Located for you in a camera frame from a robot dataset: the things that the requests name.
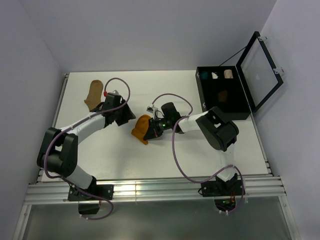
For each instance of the black storage box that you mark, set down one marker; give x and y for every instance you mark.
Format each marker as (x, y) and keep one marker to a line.
(220, 86)

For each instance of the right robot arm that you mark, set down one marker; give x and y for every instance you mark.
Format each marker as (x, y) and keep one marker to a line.
(220, 132)

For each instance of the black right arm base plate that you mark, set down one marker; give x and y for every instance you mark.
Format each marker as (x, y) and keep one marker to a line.
(219, 188)

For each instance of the dark brown striped-cuff sock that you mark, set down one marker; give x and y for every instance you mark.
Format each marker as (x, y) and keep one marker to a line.
(222, 96)

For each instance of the teal rolled sock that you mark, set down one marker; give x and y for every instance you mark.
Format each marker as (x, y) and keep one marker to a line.
(204, 75)

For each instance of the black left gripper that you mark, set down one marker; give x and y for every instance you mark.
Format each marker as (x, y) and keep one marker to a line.
(128, 115)

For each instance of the glass box lid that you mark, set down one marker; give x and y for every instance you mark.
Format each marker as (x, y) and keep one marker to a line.
(259, 75)

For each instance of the mustard yellow striped-cuff sock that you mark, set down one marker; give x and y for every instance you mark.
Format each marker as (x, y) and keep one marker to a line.
(141, 127)

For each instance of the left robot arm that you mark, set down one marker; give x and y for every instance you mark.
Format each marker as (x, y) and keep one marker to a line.
(59, 149)

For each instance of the tan ribbed sock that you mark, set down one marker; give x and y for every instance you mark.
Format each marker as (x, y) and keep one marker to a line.
(94, 94)

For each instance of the aluminium front frame rails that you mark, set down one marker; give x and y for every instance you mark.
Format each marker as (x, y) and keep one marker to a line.
(167, 189)

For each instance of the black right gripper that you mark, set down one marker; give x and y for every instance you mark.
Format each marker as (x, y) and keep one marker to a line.
(153, 131)

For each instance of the aluminium table edge rail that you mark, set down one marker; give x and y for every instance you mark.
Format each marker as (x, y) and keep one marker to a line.
(65, 81)

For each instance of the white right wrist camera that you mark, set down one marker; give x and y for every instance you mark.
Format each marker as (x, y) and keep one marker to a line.
(157, 114)

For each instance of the beige rolled sock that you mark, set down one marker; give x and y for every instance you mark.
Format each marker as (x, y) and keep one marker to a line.
(228, 74)

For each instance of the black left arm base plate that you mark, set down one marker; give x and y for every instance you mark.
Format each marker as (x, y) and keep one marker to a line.
(99, 192)

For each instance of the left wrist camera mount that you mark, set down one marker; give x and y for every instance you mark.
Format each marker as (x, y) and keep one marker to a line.
(111, 93)

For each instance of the white rolled sock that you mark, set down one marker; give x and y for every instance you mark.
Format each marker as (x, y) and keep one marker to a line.
(214, 76)

